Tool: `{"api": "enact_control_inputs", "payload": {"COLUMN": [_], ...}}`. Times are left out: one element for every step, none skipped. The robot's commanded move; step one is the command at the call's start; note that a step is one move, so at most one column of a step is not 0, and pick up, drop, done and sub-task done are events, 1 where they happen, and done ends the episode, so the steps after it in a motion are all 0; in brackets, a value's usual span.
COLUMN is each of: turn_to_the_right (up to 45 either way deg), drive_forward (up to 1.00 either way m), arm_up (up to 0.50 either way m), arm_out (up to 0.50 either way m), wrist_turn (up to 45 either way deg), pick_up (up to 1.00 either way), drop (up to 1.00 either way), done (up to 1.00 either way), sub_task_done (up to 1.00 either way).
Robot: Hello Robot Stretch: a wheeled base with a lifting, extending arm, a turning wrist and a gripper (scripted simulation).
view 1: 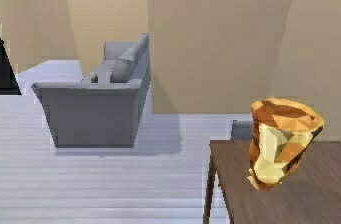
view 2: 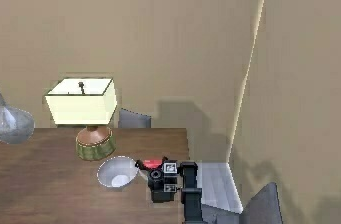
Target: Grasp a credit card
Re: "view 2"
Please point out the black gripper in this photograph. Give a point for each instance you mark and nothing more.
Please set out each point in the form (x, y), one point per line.
(158, 190)

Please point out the red credit card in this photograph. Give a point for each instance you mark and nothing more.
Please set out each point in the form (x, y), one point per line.
(152, 163)

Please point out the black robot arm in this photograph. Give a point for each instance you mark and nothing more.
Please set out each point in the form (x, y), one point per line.
(191, 196)

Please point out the grey bowl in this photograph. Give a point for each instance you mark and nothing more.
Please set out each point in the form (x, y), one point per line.
(117, 173)

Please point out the grey box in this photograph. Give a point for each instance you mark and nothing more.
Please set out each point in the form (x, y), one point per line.
(134, 119)

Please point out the cream shade table lamp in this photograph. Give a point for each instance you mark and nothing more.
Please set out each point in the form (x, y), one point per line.
(83, 106)

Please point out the brown wooden table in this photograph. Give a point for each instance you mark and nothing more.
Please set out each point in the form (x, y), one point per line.
(38, 186)

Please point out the grey glass vase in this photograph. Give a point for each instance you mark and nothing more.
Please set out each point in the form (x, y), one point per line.
(11, 125)

